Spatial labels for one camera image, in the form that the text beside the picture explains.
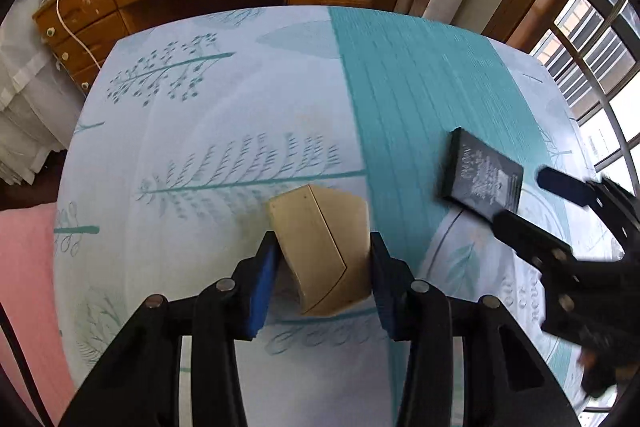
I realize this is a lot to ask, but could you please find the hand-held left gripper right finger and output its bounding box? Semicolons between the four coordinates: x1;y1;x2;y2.
369;232;583;427

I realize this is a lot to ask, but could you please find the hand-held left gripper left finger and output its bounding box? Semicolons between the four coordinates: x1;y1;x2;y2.
59;231;281;427

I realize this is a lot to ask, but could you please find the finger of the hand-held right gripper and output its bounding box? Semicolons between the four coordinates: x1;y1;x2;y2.
492;209;585;274
536;166;640;244

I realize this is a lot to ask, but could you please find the beige box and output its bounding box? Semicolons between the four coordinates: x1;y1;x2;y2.
265;184;372;319

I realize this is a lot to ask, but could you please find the black box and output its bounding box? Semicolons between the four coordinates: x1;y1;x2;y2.
437;127;525;214

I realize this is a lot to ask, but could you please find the window with metal grille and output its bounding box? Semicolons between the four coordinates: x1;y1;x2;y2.
530;0;640;208

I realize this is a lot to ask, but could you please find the blue tree print tablecloth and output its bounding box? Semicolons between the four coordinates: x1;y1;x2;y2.
52;6;621;427

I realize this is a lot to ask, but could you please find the pink blanket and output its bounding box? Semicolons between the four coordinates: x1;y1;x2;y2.
0;202;76;427

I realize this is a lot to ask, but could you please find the white lace furniture cover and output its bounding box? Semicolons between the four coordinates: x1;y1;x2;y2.
0;0;83;185

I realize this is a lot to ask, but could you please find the thin black cable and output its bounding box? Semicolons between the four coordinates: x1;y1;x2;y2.
0;301;52;427

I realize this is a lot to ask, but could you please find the white cable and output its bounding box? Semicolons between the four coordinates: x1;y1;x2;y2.
56;0;106;72

